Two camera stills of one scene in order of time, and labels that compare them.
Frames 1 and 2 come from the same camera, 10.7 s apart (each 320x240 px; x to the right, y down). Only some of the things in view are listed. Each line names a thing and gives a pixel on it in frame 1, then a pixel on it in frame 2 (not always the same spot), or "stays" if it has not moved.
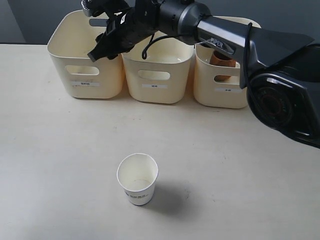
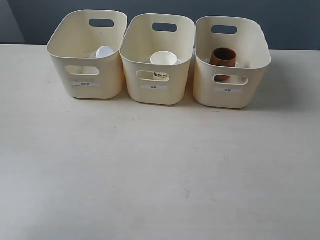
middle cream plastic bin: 163,76 stays
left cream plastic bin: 69,46 stays
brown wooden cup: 218,58 stays
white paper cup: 136,174 → 164,58
